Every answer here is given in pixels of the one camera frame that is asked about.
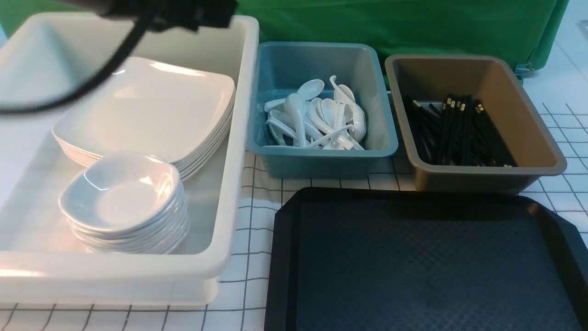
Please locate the large white square plate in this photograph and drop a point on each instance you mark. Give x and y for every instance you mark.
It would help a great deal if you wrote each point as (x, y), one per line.
(151, 105)

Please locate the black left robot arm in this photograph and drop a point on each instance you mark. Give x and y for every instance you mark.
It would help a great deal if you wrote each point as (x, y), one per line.
(188, 14)

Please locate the pile of white spoons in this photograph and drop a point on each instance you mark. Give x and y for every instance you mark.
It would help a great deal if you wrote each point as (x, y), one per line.
(304, 120)

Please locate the teal plastic bin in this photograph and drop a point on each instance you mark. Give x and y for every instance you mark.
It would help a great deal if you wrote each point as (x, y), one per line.
(282, 67)

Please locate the black serving tray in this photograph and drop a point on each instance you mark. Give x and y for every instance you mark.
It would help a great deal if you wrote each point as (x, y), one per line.
(373, 260)

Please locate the stack of large white plates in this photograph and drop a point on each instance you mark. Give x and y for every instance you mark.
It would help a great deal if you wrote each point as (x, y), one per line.
(193, 156)

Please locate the pile of black chopsticks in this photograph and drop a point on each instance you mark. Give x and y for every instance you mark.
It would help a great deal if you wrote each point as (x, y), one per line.
(458, 131)

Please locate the stack of small white dishes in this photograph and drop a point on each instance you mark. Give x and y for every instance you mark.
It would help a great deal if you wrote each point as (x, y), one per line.
(127, 203)

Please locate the brown plastic bin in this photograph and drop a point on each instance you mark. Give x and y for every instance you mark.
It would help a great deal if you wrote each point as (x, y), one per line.
(429, 78)

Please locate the metal binder clip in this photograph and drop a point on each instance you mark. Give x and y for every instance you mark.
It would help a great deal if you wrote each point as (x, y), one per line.
(524, 70)

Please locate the large white plastic tub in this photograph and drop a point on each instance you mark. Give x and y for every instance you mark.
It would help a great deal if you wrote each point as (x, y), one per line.
(183, 98)

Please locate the green cloth backdrop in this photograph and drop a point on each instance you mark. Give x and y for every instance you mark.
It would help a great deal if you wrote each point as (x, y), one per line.
(516, 31)

